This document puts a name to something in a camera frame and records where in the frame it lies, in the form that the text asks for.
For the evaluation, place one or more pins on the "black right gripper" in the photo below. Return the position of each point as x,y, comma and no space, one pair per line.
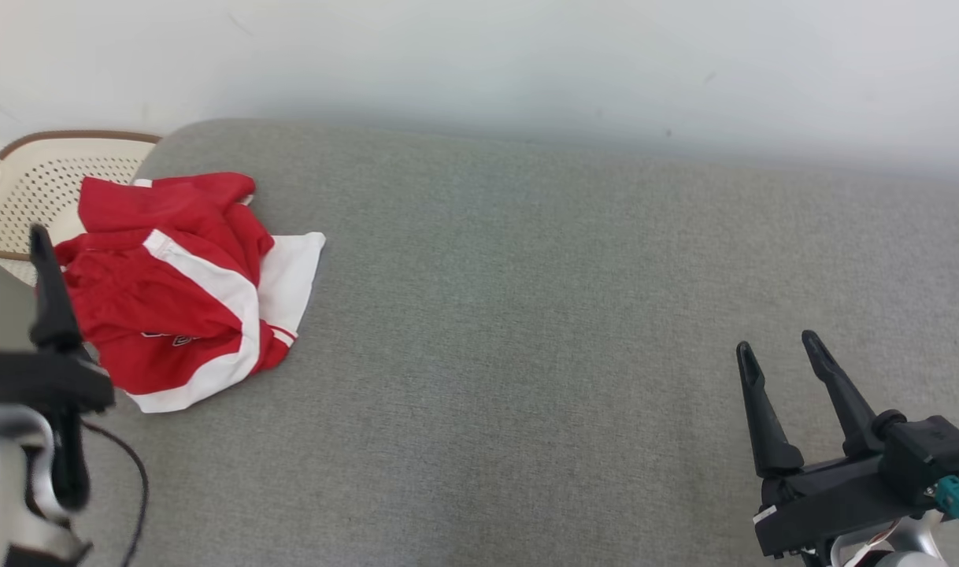
842,500

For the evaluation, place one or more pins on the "grey fabric sofa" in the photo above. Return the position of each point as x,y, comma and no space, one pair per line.
527,315

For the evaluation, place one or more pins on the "cream perforated laundry basket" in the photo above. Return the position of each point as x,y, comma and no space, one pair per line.
31,189

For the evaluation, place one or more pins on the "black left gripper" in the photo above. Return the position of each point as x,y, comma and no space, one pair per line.
46,378

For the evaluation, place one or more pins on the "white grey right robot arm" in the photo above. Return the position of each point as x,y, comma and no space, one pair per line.
905,551

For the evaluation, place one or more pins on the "red white basketball jersey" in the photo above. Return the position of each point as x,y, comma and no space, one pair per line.
172,331

